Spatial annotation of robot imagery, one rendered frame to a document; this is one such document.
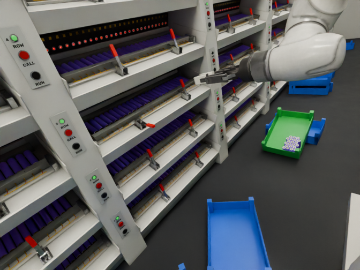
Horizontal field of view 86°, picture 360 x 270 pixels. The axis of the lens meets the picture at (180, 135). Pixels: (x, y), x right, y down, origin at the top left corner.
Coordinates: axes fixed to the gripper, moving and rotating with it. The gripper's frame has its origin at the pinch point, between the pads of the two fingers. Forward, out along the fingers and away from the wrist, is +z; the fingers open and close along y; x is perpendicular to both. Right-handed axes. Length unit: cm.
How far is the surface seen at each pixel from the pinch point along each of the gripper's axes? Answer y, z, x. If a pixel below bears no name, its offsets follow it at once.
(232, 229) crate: -18, -8, -60
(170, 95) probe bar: -5.2, 16.1, -3.3
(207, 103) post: 15.9, 15.2, -16.5
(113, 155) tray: -40.9, 11.3, -10.2
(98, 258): -61, 20, -44
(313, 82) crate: 134, -5, -49
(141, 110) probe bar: -22.1, 15.5, -3.0
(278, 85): 125, 20, -45
